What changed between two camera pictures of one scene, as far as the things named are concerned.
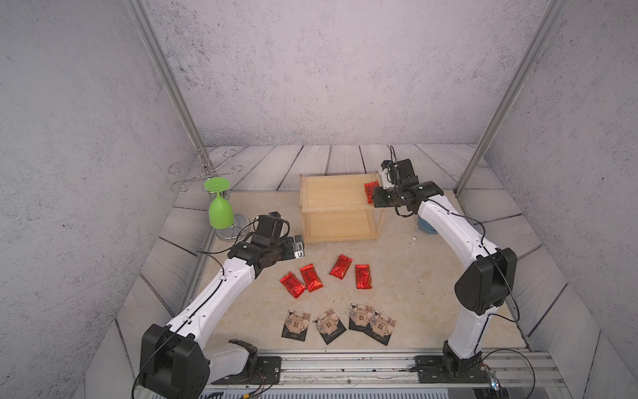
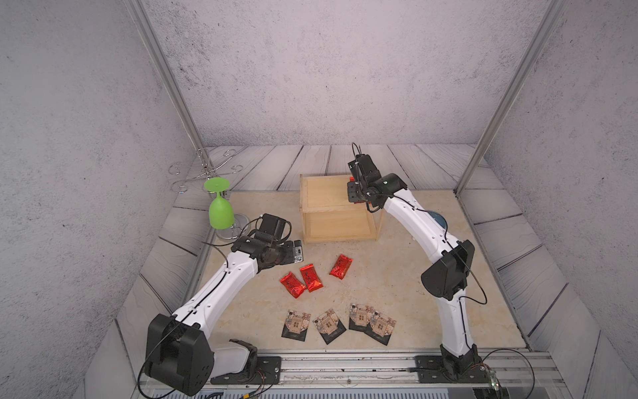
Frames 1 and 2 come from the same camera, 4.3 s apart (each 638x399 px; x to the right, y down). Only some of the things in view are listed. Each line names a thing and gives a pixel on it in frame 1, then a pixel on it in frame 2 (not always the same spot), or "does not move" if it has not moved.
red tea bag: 341,266 does not move
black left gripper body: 282,249 does not move
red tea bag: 311,278 does not move
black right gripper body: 386,198 → 355,192
